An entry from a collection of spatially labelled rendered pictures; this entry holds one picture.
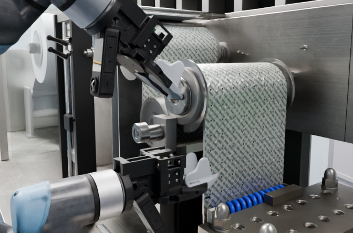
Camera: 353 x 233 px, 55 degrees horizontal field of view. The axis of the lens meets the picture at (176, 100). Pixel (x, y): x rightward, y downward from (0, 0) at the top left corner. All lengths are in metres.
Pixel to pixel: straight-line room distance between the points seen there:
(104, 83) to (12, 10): 0.17
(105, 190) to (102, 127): 0.83
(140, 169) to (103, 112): 0.79
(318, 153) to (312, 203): 2.22
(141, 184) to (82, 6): 0.29
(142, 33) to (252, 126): 0.31
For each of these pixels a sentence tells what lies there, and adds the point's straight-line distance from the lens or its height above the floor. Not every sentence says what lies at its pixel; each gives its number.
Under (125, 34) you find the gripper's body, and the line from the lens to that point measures 0.58.
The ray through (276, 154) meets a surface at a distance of 0.81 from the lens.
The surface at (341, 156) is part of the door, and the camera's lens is 2.76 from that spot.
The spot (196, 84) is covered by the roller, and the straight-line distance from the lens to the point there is 0.63.
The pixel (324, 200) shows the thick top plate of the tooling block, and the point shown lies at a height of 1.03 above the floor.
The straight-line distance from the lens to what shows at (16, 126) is 1.57.
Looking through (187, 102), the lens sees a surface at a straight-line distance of 0.64.
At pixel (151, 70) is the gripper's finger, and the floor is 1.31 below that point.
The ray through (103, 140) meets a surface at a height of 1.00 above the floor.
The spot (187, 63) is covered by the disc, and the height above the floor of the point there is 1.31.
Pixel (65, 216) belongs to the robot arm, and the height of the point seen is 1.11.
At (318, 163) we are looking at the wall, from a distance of 3.01.
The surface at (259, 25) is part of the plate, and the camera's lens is 0.97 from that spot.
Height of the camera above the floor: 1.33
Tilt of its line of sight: 8 degrees down
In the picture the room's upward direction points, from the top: straight up
